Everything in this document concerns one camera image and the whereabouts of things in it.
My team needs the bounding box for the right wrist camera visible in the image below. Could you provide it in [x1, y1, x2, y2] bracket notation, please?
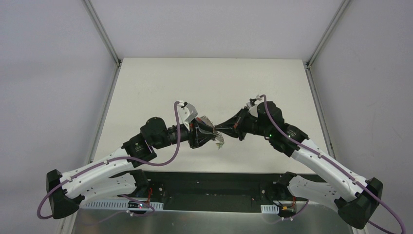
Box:
[246, 97, 262, 117]

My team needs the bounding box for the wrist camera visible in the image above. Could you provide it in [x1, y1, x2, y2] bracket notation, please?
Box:
[177, 100, 198, 125]
[246, 97, 262, 117]

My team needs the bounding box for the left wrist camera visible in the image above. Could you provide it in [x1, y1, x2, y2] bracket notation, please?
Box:
[177, 100, 198, 125]

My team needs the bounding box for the silver key organiser plate with rings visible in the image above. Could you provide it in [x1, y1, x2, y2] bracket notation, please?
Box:
[199, 116, 225, 150]

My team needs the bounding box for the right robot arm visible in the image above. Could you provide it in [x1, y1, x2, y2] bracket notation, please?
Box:
[215, 101, 383, 229]

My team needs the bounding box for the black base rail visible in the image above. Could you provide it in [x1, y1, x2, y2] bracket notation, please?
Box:
[130, 171, 299, 213]

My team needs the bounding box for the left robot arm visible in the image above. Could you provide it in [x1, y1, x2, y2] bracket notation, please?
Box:
[41, 117, 223, 219]

